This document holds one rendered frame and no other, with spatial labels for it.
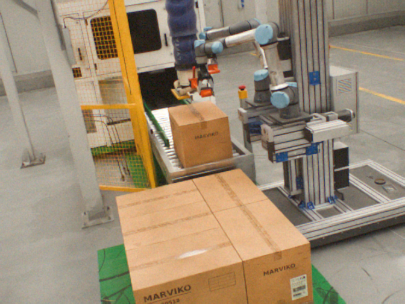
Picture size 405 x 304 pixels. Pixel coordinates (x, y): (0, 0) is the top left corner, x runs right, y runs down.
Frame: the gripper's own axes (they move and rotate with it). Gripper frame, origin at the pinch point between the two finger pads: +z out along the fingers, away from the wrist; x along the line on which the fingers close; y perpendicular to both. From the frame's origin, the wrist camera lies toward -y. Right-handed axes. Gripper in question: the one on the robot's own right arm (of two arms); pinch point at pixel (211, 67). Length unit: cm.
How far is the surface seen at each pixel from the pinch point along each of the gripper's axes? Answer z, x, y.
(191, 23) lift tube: -44, -20, 40
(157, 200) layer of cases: 70, -75, 98
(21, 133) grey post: 81, -217, -210
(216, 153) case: 58, -20, 60
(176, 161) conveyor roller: 71, -48, 28
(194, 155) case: 57, -37, 60
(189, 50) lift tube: -23, -25, 40
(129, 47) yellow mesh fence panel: -28, -69, -8
